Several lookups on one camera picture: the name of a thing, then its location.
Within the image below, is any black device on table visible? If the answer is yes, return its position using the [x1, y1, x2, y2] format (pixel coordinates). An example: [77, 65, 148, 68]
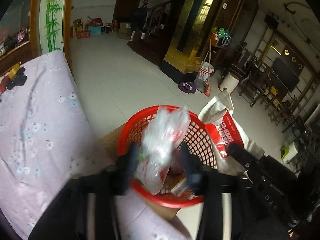
[6, 67, 27, 90]

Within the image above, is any lilac floral tablecloth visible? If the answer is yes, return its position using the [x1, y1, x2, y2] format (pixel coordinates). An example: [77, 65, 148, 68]
[1, 51, 190, 239]

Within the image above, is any wooden cabinet counter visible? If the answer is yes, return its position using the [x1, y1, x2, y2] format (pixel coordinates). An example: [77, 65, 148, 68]
[0, 41, 39, 76]

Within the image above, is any red plastic mesh basket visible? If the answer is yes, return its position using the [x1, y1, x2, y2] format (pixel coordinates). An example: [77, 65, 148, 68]
[117, 104, 220, 209]

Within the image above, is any white plastic bucket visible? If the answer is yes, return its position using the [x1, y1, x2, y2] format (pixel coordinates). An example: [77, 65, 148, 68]
[197, 61, 214, 82]

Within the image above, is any red booklet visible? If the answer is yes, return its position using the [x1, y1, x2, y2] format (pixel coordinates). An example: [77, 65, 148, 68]
[0, 76, 10, 95]

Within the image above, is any purple mop head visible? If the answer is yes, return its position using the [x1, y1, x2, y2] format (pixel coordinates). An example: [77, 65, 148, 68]
[178, 81, 196, 94]

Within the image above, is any bamboo painted pillar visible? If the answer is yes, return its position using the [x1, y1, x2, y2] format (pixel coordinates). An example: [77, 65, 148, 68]
[30, 0, 72, 67]

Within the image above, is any gold pillar base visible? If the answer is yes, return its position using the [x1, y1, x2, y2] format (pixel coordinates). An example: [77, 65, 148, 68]
[159, 0, 259, 83]

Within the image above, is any white cylinder stool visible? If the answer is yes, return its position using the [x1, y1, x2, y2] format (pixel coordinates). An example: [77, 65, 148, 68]
[219, 73, 239, 94]

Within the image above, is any clear plastic bag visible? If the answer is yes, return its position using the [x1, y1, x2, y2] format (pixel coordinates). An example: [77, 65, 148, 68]
[135, 106, 191, 195]

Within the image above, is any yellow tape roll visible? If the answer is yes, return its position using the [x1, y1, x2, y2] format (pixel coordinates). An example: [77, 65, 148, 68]
[8, 62, 21, 80]

